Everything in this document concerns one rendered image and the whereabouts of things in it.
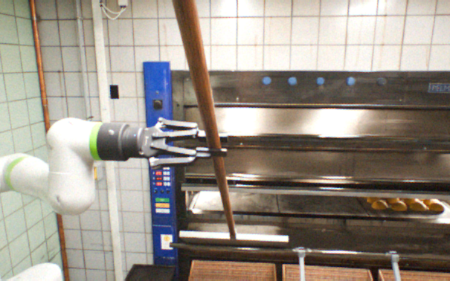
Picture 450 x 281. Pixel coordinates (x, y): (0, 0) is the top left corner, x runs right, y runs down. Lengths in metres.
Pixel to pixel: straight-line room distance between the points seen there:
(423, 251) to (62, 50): 2.57
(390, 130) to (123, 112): 1.61
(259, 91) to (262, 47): 0.26
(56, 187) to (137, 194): 1.45
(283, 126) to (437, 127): 0.88
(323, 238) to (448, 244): 0.77
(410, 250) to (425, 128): 0.78
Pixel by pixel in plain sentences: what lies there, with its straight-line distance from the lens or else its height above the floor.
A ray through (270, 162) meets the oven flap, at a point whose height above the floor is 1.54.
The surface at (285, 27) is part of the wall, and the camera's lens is 1.98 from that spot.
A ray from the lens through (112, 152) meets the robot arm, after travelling 0.79.
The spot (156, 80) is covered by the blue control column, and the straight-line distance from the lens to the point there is 2.03.
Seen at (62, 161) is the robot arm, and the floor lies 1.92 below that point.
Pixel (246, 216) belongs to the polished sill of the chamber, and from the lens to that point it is 2.19.
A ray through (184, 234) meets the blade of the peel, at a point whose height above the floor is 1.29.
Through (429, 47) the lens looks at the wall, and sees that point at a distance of 2.19.
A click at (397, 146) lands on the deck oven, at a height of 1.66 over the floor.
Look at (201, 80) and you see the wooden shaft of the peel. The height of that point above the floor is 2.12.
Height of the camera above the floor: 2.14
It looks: 13 degrees down
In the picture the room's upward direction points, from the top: straight up
